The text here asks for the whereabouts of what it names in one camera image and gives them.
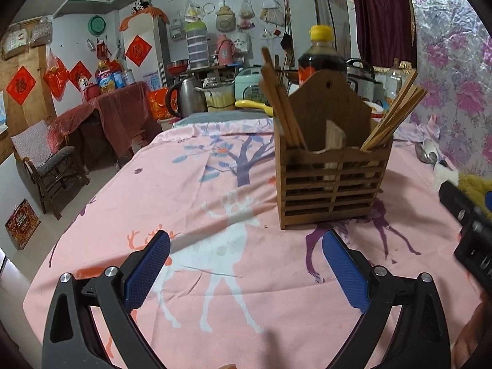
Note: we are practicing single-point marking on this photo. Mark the dark red curtain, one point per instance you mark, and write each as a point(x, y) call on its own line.
point(380, 11)

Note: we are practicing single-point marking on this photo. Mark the grey cloth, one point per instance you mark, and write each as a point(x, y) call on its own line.
point(223, 118)

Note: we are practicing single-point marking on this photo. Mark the red metal bowl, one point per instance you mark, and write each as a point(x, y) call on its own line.
point(178, 66)

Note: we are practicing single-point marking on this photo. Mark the yellow plastic ladle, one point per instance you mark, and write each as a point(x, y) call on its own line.
point(251, 105)

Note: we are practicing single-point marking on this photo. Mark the person's right forearm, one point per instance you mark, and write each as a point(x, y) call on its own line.
point(474, 334)

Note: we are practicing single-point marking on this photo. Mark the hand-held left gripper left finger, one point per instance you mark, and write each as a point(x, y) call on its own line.
point(148, 273)

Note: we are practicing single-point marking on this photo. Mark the hanging beige cloth bag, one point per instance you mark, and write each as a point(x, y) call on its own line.
point(225, 17)

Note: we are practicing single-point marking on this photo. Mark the metal spoon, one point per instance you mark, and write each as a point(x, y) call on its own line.
point(426, 152)

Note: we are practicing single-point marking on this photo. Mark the steel electric kettle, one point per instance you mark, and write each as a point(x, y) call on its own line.
point(186, 96)

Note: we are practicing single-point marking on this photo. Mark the red orange carton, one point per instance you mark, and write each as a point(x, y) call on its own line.
point(157, 103)

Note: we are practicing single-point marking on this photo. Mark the red plastic bag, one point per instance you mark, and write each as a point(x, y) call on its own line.
point(55, 73)

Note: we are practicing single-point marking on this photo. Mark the bunch of wooden chopsticks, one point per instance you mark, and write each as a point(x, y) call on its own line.
point(284, 107)

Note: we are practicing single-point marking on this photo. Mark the red printed box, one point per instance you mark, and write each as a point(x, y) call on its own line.
point(23, 223)

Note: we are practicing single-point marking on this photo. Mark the red cloth covered table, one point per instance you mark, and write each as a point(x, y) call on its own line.
point(111, 119)

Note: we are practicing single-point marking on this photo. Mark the panda plush toy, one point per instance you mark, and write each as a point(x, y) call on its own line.
point(141, 4)

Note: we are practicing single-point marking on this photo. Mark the wooden slatted utensil holder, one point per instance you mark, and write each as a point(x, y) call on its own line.
point(330, 184)

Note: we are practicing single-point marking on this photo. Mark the pink deer print cloth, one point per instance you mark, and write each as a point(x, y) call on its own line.
point(238, 261)

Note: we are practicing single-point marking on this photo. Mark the wooden armchair grey cushion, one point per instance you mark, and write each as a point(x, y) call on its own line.
point(46, 161)

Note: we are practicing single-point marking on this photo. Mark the black silver pressure cooker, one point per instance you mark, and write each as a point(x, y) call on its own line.
point(361, 78)

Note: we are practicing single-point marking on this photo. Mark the white refrigerator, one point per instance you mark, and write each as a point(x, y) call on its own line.
point(155, 46)

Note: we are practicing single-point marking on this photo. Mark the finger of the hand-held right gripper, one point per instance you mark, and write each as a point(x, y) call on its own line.
point(455, 200)

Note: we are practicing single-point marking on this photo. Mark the green plate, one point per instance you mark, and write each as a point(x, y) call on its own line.
point(97, 25)

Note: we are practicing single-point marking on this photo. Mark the hanging clear plastic bag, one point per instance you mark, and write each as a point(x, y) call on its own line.
point(246, 13)

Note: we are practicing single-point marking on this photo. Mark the cream enamel pot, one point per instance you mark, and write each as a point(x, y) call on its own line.
point(219, 99)

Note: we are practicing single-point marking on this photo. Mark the white rice cooker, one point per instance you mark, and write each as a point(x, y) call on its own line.
point(250, 86)

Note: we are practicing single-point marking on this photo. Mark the clear hanging wall pouch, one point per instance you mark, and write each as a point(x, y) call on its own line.
point(40, 30)

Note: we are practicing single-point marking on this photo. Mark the pink thermos jug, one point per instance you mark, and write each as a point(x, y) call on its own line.
point(225, 50)

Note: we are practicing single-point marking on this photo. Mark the red white bowl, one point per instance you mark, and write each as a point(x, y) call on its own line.
point(374, 107)

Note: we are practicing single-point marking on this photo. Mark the clear oil bottle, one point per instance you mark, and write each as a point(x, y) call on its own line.
point(398, 80)

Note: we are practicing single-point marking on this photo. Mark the yellow cooking oil bottle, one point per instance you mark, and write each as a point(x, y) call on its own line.
point(104, 78)

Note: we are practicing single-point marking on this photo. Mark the stacked green food containers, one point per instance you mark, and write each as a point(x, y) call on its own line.
point(197, 46)

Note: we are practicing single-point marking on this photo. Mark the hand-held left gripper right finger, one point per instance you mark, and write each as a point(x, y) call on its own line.
point(346, 273)

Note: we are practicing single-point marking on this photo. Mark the dark soy sauce bottle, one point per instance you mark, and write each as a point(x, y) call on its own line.
point(321, 59)

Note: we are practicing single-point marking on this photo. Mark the hanging white plastic bag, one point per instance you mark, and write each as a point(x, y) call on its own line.
point(272, 7)

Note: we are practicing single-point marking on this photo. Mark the red paper diamond decoration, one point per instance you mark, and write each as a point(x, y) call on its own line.
point(138, 50)
point(80, 75)
point(21, 84)

